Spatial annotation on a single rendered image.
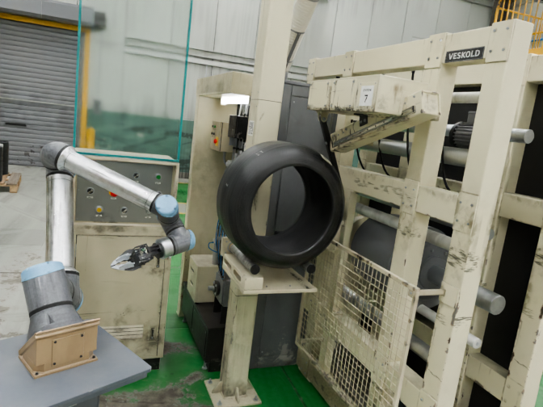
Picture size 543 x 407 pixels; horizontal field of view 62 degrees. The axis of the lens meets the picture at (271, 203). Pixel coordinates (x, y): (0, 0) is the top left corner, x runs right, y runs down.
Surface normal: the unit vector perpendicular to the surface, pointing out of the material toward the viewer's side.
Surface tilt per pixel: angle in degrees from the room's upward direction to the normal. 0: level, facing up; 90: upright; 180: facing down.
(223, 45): 90
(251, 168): 62
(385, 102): 90
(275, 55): 90
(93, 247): 90
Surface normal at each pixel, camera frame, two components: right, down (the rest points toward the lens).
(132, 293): 0.34, 0.22
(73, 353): 0.71, 0.21
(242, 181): -0.33, -0.20
